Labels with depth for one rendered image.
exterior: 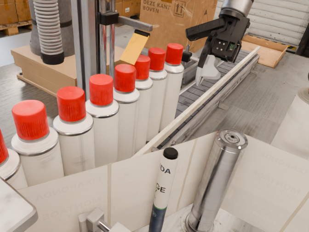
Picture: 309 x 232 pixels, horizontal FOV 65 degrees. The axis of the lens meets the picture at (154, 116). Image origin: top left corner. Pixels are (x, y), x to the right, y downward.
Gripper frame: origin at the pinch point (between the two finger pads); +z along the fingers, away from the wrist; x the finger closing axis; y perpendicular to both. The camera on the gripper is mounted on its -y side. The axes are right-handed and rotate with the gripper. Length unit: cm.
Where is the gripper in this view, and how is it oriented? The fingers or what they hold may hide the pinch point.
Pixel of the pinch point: (196, 80)
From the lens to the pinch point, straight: 72.7
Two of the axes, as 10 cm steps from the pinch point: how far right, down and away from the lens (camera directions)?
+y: 8.2, 4.0, -4.0
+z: -3.7, 9.2, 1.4
